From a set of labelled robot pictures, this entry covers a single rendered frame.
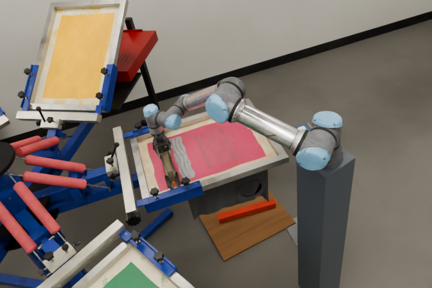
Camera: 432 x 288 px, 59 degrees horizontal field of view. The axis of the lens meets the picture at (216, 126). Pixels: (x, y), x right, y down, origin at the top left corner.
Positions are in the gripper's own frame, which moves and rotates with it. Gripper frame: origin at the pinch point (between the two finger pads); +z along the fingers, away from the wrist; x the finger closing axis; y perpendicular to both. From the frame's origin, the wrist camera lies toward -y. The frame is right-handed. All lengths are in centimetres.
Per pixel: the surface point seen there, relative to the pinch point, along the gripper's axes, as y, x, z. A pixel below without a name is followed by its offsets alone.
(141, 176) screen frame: 8.5, -15.5, 1.9
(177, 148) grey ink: -7.0, 7.7, 4.7
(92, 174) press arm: 0.8, -39.5, -3.1
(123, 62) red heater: -99, -9, -9
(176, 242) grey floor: -14, -12, 101
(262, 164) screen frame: 28, 47, 1
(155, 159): -4.3, -5.7, 5.4
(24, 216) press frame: 13, -76, -1
